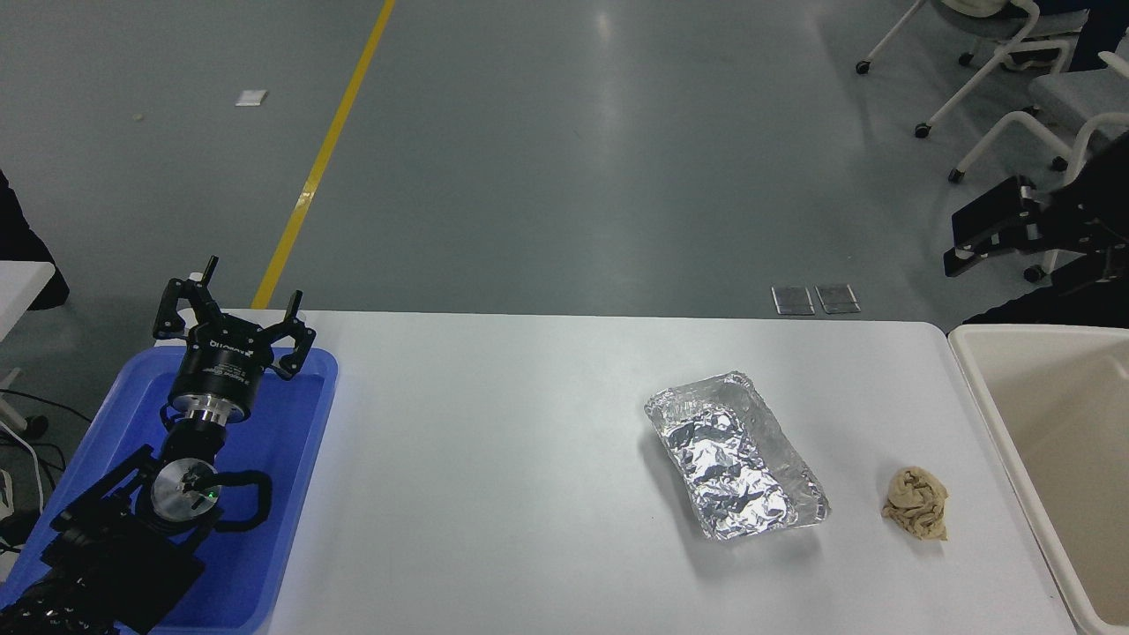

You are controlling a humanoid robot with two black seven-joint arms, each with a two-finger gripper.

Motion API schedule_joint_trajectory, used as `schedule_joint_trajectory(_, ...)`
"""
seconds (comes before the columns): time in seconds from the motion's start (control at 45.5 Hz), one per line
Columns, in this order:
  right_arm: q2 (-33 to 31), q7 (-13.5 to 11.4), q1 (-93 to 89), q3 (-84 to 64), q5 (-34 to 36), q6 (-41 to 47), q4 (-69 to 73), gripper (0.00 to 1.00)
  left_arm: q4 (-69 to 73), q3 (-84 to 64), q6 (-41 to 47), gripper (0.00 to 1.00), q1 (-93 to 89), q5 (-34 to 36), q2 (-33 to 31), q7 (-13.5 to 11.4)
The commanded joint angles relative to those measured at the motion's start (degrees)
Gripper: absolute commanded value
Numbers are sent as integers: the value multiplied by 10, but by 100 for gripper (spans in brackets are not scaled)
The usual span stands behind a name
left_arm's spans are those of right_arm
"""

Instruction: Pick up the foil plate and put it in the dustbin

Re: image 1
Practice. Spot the white side table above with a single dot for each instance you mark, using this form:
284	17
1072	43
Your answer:
18	287

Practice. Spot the large pale bin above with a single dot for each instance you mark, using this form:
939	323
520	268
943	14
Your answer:
1067	423

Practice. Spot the crumpled tan paper ball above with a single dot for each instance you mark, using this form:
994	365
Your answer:
917	504

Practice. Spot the foil tray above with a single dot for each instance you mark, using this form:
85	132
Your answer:
732	467

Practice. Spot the blue plastic tray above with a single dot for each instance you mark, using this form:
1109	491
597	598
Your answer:
287	459

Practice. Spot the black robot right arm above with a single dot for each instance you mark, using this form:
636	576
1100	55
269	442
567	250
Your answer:
1113	203

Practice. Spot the white grey office chair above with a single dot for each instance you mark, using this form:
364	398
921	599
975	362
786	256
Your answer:
1005	44
1072	93

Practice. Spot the silver floor plate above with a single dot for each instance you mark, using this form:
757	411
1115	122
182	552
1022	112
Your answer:
838	298
793	300

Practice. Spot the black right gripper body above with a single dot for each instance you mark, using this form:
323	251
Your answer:
1069	225

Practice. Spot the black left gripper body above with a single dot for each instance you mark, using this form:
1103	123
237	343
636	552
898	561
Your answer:
219	366

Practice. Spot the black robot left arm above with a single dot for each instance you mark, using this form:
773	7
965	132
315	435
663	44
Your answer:
106	556

